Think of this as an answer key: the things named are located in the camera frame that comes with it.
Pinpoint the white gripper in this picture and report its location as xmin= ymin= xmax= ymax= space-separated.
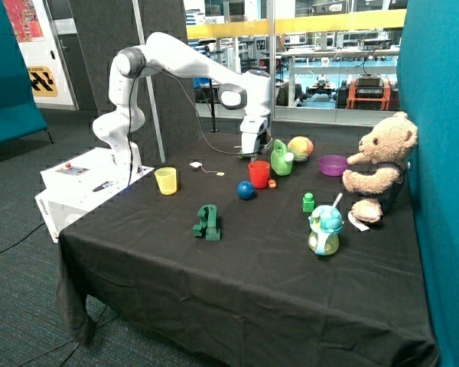
xmin=239 ymin=116 xmax=272 ymax=155

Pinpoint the tea bag with yellow tag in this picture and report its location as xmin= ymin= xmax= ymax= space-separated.
xmin=190 ymin=161 xmax=225 ymax=177

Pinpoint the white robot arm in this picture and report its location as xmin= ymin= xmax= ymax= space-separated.
xmin=93 ymin=32 xmax=273 ymax=171

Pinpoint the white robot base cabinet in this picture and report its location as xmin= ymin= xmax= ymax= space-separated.
xmin=35 ymin=148 xmax=154 ymax=242

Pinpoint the green toy watering can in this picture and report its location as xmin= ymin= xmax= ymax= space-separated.
xmin=271 ymin=139 xmax=294 ymax=176

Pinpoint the red plastic cup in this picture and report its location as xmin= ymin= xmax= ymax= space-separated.
xmin=249 ymin=161 xmax=270 ymax=189

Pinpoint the orange green plush ball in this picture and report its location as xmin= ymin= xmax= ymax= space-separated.
xmin=287 ymin=136 xmax=314 ymax=162

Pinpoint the blue ball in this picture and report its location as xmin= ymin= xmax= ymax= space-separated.
xmin=236 ymin=180 xmax=256 ymax=200

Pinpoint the purple plastic bowl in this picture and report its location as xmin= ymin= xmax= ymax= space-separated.
xmin=318 ymin=154 xmax=348 ymax=177

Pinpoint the small green toy block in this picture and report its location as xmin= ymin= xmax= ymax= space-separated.
xmin=302 ymin=193 xmax=314 ymax=213

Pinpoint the yellow plastic cup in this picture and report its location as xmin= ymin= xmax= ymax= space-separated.
xmin=155 ymin=167 xmax=177 ymax=196

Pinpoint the green wooden block figure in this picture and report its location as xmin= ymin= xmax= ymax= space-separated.
xmin=192 ymin=204 xmax=221 ymax=242

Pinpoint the turquoise toddler sippy bottle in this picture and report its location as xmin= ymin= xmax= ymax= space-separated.
xmin=308 ymin=193 xmax=343 ymax=256

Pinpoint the orange mobile robot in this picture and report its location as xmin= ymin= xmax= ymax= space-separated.
xmin=346 ymin=74 xmax=391 ymax=111

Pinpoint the black tablecloth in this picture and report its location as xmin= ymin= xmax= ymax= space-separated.
xmin=56 ymin=134 xmax=440 ymax=366

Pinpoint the brown teddy bear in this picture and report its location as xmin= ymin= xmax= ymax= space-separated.
xmin=342 ymin=112 xmax=418 ymax=223

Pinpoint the teal sofa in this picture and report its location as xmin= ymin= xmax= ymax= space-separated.
xmin=0 ymin=1 xmax=48 ymax=144

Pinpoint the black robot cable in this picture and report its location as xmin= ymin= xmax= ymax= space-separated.
xmin=92 ymin=64 xmax=261 ymax=193

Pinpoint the teal partition wall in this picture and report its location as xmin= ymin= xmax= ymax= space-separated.
xmin=398 ymin=1 xmax=459 ymax=366

